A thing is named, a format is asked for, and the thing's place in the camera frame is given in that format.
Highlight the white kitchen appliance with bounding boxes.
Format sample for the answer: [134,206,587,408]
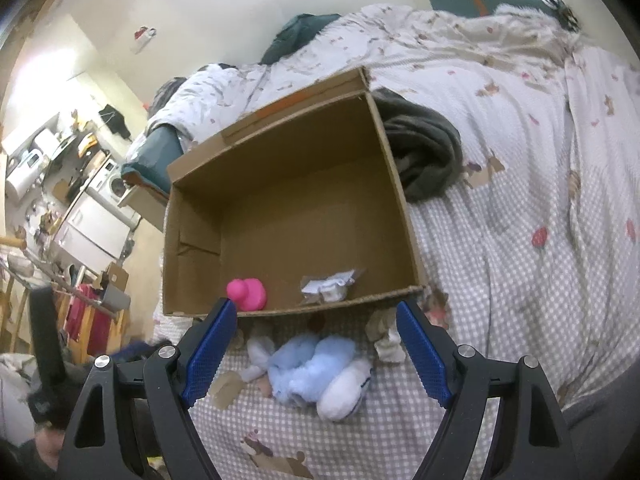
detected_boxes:
[5,149,43,200]

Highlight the dark green pillow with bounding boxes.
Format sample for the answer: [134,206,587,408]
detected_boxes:
[260,13,342,66]

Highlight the white cabinet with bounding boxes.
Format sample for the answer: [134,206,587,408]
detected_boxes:
[52,191,141,264]

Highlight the printed white blanket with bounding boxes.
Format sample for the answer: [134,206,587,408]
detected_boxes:
[148,4,640,480]

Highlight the red hanging cloth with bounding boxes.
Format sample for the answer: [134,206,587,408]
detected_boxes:
[64,284,104,342]

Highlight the cardboard box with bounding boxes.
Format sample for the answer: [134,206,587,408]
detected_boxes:
[161,66,427,319]

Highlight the pink rubber duck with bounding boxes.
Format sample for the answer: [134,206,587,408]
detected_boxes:
[226,277,268,311]

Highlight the white washing machine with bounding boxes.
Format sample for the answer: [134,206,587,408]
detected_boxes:
[86,161,132,207]

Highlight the black chair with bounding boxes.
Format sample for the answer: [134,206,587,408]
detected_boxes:
[28,286,71,431]

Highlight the blue and white plush toy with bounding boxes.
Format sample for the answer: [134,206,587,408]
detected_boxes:
[240,334,375,422]

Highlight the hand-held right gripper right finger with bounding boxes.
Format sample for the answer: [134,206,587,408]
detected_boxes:
[396,300,576,480]

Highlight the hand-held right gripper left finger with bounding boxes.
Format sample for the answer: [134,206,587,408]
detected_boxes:
[57,298,238,480]

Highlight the dark grey garment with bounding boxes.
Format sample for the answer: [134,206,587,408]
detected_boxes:
[372,87,462,204]

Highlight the crumpled white packet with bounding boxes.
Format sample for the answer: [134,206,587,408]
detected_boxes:
[300,269,357,305]

